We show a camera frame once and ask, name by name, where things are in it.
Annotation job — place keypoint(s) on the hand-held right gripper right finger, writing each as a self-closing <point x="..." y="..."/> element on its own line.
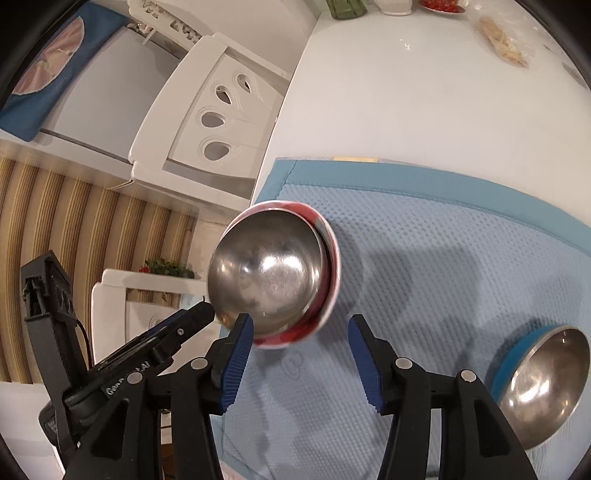
<point x="364" y="364"/>

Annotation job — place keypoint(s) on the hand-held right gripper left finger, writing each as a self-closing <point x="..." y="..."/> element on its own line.
<point x="235" y="364"/>

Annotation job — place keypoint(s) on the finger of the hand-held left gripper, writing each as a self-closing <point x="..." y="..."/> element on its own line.
<point x="166" y="321"/>
<point x="194" y="321"/>

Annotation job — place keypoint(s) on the magenta steel-lined bowl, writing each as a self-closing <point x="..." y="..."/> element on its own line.
<point x="268" y="272"/>

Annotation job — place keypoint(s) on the pink ceramic bowl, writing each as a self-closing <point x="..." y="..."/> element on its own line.
<point x="336" y="267"/>

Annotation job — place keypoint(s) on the blue steel-lined bowl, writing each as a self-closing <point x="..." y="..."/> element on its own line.
<point x="540" y="387"/>

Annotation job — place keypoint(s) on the white chair with teardrop holes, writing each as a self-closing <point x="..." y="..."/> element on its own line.
<point x="184" y="138"/>
<point x="120" y="295"/>

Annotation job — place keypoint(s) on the red flower plant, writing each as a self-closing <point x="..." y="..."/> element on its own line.
<point x="166" y="267"/>

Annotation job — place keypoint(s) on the light blue quilted mat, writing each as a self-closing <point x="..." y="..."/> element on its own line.
<point x="438" y="258"/>

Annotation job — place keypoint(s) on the blue cloth with pink print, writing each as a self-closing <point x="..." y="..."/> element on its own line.
<point x="27" y="115"/>

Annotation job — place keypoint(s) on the grey cabinet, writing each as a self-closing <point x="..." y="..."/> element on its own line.
<point x="101" y="92"/>

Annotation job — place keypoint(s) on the white carved furniture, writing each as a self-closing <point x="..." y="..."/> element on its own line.
<point x="157" y="18"/>

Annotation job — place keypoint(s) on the green container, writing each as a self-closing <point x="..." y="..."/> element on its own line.
<point x="346" y="8"/>

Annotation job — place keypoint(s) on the clear snack bag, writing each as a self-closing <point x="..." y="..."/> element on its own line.
<point x="501" y="41"/>

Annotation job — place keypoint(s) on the white container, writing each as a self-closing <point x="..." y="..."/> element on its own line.
<point x="392" y="5"/>

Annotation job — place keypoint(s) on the red dish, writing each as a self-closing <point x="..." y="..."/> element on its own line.
<point x="443" y="4"/>

